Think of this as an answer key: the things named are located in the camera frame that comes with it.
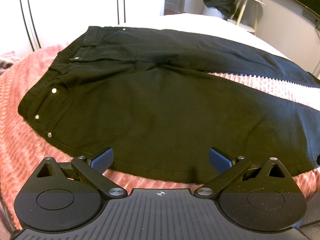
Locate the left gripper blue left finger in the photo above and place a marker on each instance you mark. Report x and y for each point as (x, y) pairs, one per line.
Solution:
(90, 171)

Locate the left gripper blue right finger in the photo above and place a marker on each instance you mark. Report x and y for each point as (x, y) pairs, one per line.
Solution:
(230, 169)

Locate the black denim pants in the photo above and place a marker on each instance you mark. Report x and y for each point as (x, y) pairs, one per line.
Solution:
(157, 98)

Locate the purple grey pillow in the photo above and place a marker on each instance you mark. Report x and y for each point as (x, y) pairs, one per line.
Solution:
(7, 60)

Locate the white round side table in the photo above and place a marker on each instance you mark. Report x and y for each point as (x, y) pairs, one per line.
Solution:
(238, 17)

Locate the white laundry basket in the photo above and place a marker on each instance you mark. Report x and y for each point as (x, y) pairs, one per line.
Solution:
(212, 11)

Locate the white wardrobe with black stripes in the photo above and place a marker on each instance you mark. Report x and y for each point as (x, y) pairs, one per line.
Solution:
(29, 25)

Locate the black clothes pile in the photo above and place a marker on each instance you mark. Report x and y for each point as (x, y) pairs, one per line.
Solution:
(226, 7)

